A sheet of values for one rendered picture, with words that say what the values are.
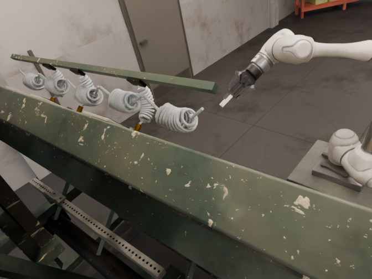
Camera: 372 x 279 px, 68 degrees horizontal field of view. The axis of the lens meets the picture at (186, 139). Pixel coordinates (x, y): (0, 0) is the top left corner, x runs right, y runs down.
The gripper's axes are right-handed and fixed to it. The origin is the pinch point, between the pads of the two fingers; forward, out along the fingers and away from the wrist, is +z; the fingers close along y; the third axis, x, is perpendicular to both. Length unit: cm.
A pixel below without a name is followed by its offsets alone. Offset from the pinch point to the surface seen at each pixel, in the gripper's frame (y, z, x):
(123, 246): -12, 88, 7
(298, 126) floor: -148, -53, -200
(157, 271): -26, 77, 24
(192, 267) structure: -42, 70, 17
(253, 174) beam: 15, 10, 93
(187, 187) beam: 19, 19, 89
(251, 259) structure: -4, 24, 83
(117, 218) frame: -33, 145, -110
